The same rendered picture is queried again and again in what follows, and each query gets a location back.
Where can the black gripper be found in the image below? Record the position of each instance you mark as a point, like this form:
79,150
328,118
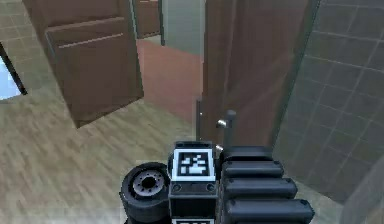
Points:
146,195

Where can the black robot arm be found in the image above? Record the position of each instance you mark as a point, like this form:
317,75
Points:
253,186

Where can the brown wooden room door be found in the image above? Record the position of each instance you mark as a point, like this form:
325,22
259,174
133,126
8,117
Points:
253,66

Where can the black framed window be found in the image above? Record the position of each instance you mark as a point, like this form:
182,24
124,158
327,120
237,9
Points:
9,75

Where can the brown wooden cupboard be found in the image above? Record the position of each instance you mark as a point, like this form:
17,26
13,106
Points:
93,63

